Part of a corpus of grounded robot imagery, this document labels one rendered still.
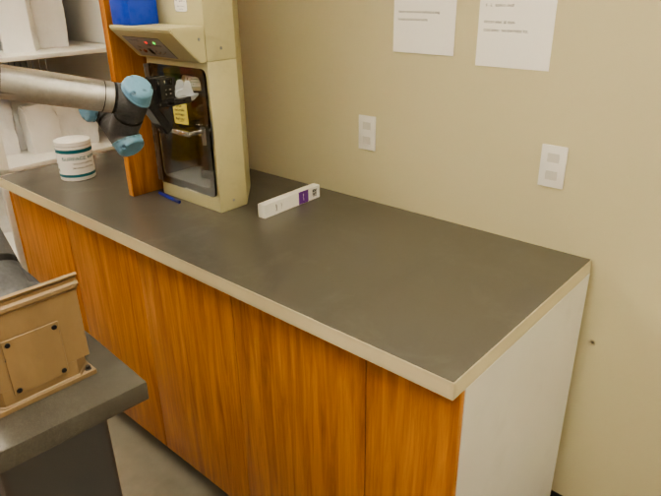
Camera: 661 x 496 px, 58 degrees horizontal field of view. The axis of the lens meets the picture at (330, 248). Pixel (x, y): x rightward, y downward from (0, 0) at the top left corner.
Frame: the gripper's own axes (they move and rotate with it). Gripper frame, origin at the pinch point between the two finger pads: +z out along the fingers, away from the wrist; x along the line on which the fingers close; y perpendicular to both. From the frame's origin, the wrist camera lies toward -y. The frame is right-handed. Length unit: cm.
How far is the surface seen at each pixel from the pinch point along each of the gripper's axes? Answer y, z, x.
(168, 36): 17.7, -7.8, -1.6
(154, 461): -131, -26, 12
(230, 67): 7.7, 11.0, -4.6
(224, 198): -32.4, 4.2, -4.5
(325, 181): -36, 46, -11
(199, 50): 13.5, -0.1, -4.6
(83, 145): -24, -6, 64
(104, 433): -49, -71, -57
